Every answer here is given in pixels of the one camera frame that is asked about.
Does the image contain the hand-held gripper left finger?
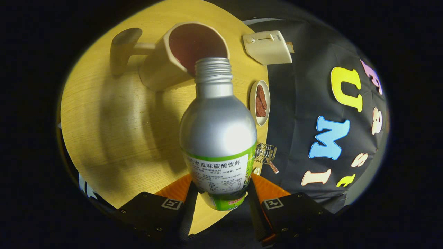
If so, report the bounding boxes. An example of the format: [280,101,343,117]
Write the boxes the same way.
[114,174,199,241]

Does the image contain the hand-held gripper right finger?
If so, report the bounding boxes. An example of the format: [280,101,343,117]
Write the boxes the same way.
[247,174,335,247]

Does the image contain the silver juice bottle green label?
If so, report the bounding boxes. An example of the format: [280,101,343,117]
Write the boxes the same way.
[179,57,258,211]

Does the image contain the beige cup with handle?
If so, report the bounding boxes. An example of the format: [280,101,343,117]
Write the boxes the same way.
[110,22,230,92]

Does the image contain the black backdrop cloth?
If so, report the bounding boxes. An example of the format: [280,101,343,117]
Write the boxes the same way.
[242,19,390,213]

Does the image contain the wooden table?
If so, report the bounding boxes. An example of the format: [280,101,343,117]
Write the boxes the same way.
[61,0,270,236]

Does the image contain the small white plate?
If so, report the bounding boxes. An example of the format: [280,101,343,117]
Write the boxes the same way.
[249,80,271,126]

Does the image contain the brown dried meat pieces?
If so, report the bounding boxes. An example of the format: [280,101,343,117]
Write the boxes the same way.
[255,85,268,117]

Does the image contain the white toaster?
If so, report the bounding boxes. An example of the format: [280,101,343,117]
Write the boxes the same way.
[243,30,293,65]

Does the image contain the metal wire holder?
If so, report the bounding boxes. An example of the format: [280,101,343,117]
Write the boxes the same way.
[254,144,277,165]

